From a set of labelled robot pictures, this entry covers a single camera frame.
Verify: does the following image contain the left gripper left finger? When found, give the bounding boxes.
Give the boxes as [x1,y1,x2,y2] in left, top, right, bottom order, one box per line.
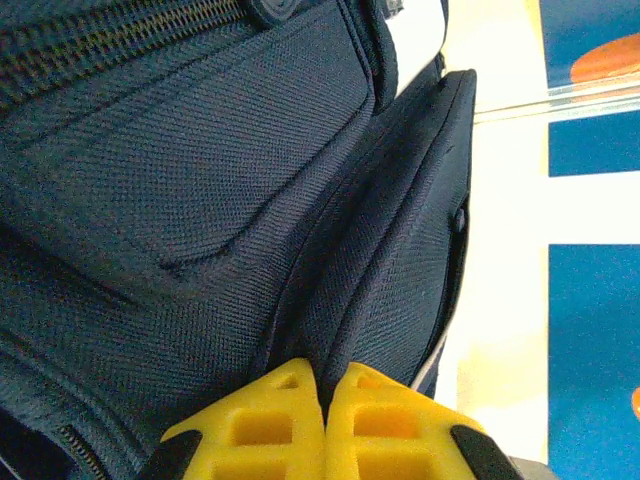
[144,357,326,480]

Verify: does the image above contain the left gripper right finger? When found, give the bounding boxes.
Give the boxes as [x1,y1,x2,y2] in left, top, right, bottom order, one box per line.
[322,360,521,480]

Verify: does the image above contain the navy blue backpack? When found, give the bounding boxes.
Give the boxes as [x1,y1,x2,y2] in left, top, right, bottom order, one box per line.
[0,0,479,480]

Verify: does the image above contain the aluminium frame post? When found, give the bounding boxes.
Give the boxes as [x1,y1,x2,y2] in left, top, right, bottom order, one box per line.
[472,82,640,119]

